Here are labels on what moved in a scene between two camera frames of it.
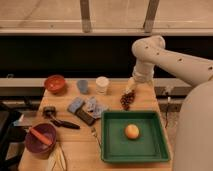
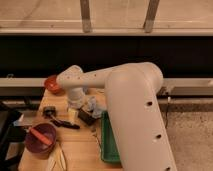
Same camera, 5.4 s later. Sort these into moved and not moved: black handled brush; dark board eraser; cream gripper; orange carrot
Moved: cream gripper
Not moved: orange carrot; black handled brush; dark board eraser
